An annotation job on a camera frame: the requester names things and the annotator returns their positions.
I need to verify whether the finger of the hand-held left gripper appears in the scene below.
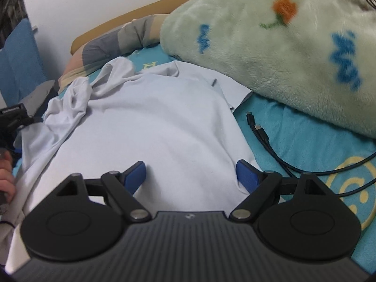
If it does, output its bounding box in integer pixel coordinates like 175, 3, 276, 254
13, 116, 44, 132

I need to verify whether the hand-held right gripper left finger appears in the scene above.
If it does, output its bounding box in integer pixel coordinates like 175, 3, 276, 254
56, 161, 152, 223

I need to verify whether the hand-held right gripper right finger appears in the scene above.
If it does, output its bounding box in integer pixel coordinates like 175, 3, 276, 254
229, 159, 336, 223

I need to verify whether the white shirt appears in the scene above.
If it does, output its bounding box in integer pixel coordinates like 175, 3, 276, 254
5, 57, 262, 272

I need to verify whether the person's left hand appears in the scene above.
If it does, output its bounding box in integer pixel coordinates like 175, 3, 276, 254
0, 150, 15, 204

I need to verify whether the blue chair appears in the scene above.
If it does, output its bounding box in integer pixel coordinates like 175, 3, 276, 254
0, 18, 49, 108

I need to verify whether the blue printed bed sheet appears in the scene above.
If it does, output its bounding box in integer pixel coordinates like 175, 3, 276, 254
15, 43, 376, 275

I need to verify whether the dark window grille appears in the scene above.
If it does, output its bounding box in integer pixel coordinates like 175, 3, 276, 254
0, 0, 29, 49

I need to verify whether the striped pillow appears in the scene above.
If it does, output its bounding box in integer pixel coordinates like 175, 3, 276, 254
57, 15, 171, 94

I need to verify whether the green printed fleece blanket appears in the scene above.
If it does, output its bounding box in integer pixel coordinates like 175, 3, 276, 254
160, 0, 376, 139

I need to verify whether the wooden headboard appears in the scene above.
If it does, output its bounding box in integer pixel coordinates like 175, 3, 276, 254
70, 0, 202, 55

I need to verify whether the black usb cable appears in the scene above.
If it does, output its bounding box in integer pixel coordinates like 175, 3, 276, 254
253, 124, 376, 198
246, 111, 376, 174

